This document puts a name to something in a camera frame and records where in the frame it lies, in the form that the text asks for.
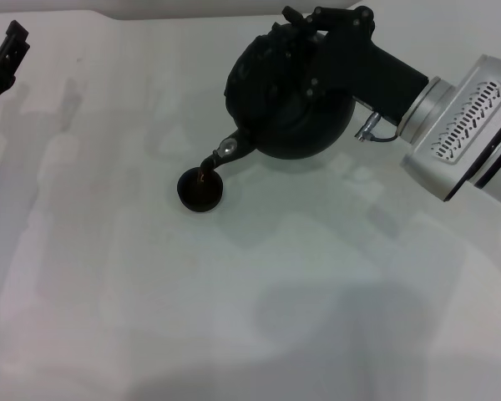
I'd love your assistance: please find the black round kettle teapot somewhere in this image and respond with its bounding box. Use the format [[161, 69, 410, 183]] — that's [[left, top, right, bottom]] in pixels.
[[198, 23, 357, 183]]

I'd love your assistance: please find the dark brown teacup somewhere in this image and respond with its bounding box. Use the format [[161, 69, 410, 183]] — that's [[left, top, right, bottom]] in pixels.
[[176, 165, 225, 215]]

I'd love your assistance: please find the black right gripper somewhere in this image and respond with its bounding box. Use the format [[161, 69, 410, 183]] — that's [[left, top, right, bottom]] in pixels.
[[282, 5, 429, 123]]

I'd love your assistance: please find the black cable with silver plug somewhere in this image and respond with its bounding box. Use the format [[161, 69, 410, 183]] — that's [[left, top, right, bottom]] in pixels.
[[355, 110, 402, 144]]

